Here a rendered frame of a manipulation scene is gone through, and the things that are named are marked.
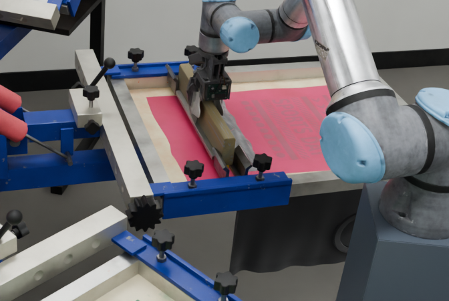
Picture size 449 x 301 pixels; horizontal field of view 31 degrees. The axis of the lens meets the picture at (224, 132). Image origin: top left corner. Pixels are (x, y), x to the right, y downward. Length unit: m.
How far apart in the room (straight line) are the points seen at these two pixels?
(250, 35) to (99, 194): 1.80
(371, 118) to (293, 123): 0.90
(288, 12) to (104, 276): 0.68
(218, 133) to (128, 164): 0.24
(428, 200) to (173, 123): 0.88
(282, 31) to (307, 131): 0.41
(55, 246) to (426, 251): 0.67
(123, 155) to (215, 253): 1.43
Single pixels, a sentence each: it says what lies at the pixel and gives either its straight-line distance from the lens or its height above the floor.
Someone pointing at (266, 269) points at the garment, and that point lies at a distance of 2.10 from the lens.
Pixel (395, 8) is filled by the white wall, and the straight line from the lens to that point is 4.66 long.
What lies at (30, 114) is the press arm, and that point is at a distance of 1.92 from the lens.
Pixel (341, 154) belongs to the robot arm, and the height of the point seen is 1.36.
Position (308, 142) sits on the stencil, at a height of 0.96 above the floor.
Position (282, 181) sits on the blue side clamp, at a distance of 1.81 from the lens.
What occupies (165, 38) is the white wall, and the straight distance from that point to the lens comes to 4.18.
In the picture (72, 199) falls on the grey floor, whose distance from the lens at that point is 3.39.
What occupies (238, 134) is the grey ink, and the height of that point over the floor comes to 0.96.
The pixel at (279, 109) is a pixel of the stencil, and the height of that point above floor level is 0.96.
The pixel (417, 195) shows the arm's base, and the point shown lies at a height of 1.27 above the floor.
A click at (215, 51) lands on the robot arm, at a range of 1.86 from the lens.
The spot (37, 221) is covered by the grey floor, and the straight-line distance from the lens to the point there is 3.28.
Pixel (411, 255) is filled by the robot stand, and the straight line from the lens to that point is 1.41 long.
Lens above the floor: 2.02
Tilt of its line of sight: 31 degrees down
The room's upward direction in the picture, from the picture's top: 7 degrees clockwise
